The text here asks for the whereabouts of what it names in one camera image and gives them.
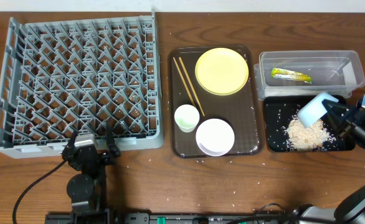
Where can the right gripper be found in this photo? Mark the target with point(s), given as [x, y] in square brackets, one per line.
[350, 119]

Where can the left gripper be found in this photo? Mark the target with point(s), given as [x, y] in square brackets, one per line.
[89, 152]

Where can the light blue bowl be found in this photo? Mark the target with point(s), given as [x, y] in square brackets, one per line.
[314, 110]

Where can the white paper napkin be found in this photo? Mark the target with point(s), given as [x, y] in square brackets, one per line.
[349, 76]

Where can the yellow green wrapper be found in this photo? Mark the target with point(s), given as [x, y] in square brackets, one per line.
[285, 74]

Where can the white green cup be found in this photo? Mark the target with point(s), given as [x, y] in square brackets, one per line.
[186, 117]

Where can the pink white bowl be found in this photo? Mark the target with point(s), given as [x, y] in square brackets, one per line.
[215, 137]

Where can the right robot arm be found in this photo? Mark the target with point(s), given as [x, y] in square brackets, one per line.
[350, 210]

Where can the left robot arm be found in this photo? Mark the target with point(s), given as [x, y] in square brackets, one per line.
[88, 189]

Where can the rice food waste pile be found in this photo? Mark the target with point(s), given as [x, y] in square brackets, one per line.
[313, 138]

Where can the black waste tray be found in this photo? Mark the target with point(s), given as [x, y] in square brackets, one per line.
[280, 110]

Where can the grey dishwasher rack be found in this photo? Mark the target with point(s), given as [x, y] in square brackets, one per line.
[81, 76]

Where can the clear plastic bin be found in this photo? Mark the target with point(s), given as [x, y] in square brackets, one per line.
[325, 67]

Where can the brown serving tray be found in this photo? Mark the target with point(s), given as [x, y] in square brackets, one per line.
[239, 109]

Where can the right bamboo chopstick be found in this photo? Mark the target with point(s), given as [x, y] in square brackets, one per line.
[191, 90]

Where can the yellow plate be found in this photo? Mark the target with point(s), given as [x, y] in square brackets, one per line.
[221, 71]

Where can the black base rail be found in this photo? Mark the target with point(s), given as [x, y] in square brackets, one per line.
[144, 218]

